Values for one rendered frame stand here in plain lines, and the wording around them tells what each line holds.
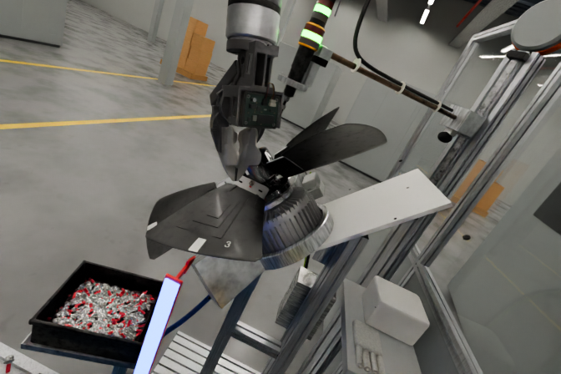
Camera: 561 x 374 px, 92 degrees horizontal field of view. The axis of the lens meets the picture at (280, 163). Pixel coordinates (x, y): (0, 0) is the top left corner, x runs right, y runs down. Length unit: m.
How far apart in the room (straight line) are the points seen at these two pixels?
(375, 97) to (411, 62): 6.91
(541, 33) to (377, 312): 0.97
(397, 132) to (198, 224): 5.71
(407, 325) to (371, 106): 5.32
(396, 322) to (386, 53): 12.25
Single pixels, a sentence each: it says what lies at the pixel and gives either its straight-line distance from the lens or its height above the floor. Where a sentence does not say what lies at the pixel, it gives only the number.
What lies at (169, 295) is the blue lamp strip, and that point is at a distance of 0.43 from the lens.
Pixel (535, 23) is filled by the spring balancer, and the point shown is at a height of 1.88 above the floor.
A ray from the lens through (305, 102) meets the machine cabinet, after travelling 7.92.
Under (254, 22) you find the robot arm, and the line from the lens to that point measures 0.40.
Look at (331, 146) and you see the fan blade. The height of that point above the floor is 1.36.
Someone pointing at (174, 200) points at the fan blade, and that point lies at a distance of 0.88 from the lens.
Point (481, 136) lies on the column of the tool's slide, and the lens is 1.11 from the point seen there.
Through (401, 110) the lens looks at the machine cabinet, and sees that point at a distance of 6.07.
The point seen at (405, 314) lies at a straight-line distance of 1.03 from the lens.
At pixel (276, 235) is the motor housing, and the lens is 0.73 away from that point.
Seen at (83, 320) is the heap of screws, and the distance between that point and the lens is 0.80.
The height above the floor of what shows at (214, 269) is 1.00.
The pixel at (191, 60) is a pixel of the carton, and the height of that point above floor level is 0.49.
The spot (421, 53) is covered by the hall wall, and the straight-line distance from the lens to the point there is 12.94.
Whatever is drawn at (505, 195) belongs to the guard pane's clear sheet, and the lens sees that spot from 1.11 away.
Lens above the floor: 1.49
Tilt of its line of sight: 19 degrees down
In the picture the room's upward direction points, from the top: 24 degrees clockwise
